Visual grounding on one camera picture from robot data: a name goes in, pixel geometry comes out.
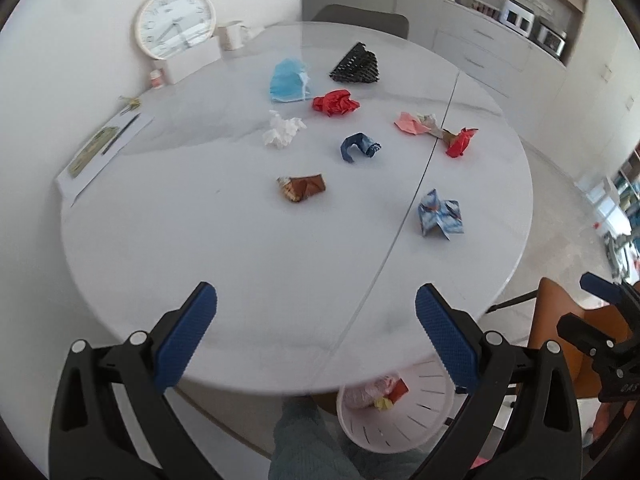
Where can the dark blue wrapper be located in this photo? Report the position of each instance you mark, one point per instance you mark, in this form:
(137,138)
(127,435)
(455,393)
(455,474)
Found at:
(357,147)

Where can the cluttered storage shelf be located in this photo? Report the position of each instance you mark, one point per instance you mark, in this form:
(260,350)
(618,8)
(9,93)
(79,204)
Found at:
(615,210)

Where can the black pen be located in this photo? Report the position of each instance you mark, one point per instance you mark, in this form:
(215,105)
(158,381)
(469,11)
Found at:
(121,134)

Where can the black mesh foam net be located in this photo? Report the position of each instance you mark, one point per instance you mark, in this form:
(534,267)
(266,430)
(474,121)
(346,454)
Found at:
(355,65)

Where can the white rectangular box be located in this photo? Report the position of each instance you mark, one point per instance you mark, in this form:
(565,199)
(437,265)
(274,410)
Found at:
(192,60)

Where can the pink paper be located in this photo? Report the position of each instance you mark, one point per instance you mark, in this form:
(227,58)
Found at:
(407,124)

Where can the bunch of keys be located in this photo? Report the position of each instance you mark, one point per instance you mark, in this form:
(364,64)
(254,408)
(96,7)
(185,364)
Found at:
(130,102)

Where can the wall socket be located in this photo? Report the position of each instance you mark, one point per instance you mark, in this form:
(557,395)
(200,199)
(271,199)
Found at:
(608,74)

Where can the silver toaster oven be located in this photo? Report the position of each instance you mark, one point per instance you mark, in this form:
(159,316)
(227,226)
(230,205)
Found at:
(550,39)

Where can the white kitchen cabinet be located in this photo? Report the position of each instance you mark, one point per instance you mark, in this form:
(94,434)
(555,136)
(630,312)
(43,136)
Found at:
(500,60)

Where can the round white wall clock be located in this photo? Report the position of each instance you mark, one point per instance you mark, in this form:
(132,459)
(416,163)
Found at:
(175,22)

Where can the row of small jars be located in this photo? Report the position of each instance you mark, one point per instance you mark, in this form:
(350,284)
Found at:
(484,7)

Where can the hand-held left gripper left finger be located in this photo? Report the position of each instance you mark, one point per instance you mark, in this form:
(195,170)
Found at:
(185,340)

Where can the pink plastic bag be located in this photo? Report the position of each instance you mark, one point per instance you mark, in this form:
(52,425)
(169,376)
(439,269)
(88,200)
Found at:
(365,392)

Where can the grey chair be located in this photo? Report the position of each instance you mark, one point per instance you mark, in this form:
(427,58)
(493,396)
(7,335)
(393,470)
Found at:
(365,17)

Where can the white tissue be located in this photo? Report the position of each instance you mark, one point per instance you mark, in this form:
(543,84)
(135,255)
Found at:
(282,130)

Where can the small white bottle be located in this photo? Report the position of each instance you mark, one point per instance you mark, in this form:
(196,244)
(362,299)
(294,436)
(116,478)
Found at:
(156,80)

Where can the orange chair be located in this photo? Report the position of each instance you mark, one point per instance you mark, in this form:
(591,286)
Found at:
(560,320)

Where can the white microwave oven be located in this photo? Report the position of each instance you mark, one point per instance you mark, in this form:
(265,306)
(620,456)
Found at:
(517,16)

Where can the printed paper sheet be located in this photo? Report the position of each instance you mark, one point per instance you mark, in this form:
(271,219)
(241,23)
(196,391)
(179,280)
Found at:
(105,150)

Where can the blue face mask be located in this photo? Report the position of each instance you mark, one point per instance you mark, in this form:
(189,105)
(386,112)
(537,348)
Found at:
(289,80)

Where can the red paper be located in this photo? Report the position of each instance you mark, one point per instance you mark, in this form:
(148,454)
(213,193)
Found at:
(336,102)

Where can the pale green wrapper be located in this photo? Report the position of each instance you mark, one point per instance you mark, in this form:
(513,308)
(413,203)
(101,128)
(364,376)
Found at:
(435,126)

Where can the blue white packet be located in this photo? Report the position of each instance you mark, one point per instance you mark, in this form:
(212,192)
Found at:
(440,215)

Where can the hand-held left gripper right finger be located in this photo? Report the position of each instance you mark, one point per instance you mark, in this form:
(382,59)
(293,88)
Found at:
(447,340)

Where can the red yellow wrapper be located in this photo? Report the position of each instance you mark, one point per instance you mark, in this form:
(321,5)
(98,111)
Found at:
(392,395)

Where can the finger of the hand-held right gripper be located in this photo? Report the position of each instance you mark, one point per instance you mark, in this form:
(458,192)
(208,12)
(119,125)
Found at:
(580,332)
(600,286)

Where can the white mug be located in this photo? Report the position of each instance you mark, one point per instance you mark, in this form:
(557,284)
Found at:
(231,35)

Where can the brown snack wrapper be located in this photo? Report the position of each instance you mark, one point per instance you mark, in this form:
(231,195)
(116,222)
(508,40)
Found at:
(302,187)

